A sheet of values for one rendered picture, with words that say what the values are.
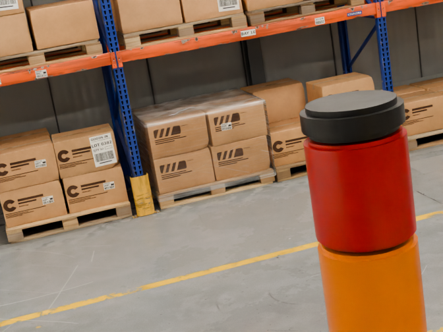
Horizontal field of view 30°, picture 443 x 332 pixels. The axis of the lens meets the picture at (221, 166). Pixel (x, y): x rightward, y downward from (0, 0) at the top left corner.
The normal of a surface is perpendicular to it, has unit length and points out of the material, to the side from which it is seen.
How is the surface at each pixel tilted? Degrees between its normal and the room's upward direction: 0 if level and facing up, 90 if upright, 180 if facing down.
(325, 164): 90
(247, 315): 0
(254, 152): 93
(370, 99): 0
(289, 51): 90
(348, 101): 0
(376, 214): 90
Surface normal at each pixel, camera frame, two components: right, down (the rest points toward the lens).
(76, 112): 0.26, 0.21
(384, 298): 0.04, 0.25
